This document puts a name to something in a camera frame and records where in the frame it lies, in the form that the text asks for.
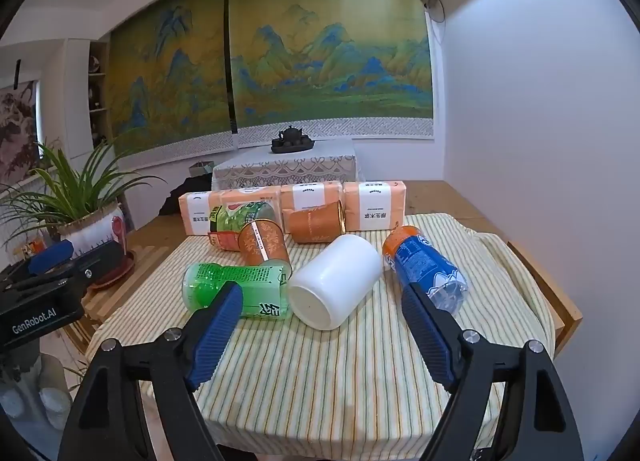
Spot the wide landscape painting scroll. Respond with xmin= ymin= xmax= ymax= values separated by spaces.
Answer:
xmin=226 ymin=0 xmax=435 ymax=148

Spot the potted green plant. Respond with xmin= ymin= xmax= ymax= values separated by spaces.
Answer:
xmin=0 ymin=138 xmax=167 ymax=283

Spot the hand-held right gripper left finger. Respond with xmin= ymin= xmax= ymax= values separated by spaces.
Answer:
xmin=57 ymin=281 xmax=244 ymax=461

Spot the blue and orange soda bottle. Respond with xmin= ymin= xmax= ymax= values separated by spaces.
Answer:
xmin=382 ymin=225 xmax=471 ymax=315

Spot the green and orange drink bottle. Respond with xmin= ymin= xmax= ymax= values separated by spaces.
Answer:
xmin=206 ymin=201 xmax=281 ymax=253

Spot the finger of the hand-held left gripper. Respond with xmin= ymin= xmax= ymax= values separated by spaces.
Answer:
xmin=70 ymin=242 xmax=127 ymax=292
xmin=0 ymin=239 xmax=77 ymax=292

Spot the green plastic bottle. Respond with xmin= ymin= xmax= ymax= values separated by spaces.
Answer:
xmin=181 ymin=262 xmax=294 ymax=321

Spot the dark teapot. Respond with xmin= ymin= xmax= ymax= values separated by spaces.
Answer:
xmin=277 ymin=124 xmax=307 ymax=144

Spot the ink painting wall hanging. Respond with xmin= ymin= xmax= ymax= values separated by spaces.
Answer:
xmin=0 ymin=78 xmax=42 ymax=188

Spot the narrow landscape painting scroll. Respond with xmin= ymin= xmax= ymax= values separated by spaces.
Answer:
xmin=107 ymin=0 xmax=237 ymax=169

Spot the brown plant saucer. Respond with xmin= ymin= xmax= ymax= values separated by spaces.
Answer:
xmin=87 ymin=248 xmax=137 ymax=290

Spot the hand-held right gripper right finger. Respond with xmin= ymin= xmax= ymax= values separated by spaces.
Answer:
xmin=401 ymin=282 xmax=585 ymax=461

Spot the dark chair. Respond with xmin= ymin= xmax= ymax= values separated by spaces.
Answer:
xmin=159 ymin=176 xmax=214 ymax=216

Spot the plain orange paper cup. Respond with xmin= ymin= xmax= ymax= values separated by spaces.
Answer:
xmin=289 ymin=200 xmax=347 ymax=245

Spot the dark tea tray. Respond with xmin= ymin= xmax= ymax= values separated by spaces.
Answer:
xmin=270 ymin=138 xmax=315 ymax=155

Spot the wooden wall shelf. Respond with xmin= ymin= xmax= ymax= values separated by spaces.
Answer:
xmin=87 ymin=38 xmax=111 ymax=148

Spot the white lace tablecloth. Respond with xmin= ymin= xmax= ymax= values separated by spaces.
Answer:
xmin=211 ymin=138 xmax=357 ymax=191

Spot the orange tissue pack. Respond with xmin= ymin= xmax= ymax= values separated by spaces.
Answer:
xmin=342 ymin=180 xmax=407 ymax=233
xmin=178 ymin=187 xmax=284 ymax=237
xmin=280 ymin=182 xmax=344 ymax=235

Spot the orange cup with white stripe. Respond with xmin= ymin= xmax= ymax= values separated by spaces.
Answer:
xmin=237 ymin=218 xmax=291 ymax=267

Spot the striped tablecloth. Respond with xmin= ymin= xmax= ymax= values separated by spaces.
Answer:
xmin=85 ymin=212 xmax=557 ymax=461

